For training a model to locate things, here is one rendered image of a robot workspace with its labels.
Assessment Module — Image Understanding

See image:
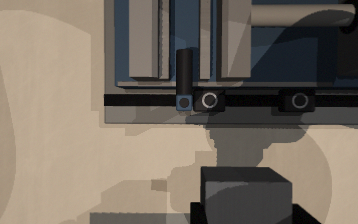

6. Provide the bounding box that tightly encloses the grey rectangular metal block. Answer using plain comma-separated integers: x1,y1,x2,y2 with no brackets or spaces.
200,166,292,224

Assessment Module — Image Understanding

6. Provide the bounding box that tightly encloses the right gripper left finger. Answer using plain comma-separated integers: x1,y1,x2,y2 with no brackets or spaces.
190,202,208,224

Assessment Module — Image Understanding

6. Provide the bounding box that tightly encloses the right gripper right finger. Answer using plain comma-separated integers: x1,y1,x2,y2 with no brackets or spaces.
292,204,321,224

